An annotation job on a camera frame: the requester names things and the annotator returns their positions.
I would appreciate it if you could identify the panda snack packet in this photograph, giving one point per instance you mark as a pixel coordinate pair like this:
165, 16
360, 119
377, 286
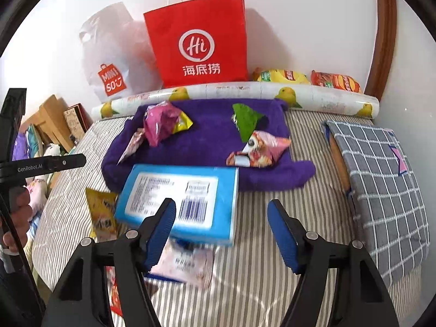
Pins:
262, 150

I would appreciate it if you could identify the yellow triangular snack packet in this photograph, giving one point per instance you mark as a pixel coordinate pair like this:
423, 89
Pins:
101, 208

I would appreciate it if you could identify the brown framed picture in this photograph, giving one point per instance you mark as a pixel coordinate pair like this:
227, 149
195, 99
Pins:
77, 121

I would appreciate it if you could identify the magenta snack bag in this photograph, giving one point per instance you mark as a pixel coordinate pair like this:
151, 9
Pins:
163, 120

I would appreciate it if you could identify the white Miniso plastic bag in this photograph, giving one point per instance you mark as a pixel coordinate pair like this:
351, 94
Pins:
118, 59

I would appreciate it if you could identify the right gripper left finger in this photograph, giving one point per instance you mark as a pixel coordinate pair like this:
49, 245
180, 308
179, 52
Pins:
81, 295

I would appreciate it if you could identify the lemon-print wrapping roll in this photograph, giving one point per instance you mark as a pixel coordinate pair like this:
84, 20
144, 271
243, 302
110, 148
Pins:
297, 96

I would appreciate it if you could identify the long pink bear candy packet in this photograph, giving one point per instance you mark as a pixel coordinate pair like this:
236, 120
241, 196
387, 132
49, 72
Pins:
134, 144

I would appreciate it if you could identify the person's left hand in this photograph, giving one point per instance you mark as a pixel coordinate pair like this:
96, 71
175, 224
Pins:
21, 211

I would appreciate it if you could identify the grey plaid folded cloth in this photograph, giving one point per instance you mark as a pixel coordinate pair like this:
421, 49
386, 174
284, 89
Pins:
384, 196

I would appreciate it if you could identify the blue tissue box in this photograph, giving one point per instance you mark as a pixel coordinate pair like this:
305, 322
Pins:
205, 200

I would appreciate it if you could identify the red snack packet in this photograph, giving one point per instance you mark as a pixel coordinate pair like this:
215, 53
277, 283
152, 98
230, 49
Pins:
114, 300

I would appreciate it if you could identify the yellow chips bag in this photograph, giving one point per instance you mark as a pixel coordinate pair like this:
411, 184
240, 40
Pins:
279, 76

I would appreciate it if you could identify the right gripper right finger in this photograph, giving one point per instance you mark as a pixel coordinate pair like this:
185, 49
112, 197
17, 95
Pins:
360, 296

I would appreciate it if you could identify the pale pink snack packet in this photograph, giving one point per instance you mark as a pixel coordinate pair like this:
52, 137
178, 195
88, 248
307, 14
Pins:
188, 264

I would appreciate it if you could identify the orange chips bag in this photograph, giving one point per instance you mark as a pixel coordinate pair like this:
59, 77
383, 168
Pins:
335, 81

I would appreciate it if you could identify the brown door frame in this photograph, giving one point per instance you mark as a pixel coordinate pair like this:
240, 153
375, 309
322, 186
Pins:
384, 48

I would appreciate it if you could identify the green snack packet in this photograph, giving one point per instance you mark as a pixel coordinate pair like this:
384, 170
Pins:
247, 120

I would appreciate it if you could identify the red Haidilao paper bag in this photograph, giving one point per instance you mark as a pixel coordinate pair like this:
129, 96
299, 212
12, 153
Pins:
199, 41

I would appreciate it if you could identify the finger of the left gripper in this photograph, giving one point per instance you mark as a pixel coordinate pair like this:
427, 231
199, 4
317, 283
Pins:
52, 164

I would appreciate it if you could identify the purple towel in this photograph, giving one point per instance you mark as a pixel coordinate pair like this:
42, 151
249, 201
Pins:
209, 141

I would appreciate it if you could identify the striped mattress pad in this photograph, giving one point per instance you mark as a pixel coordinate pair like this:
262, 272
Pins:
249, 277

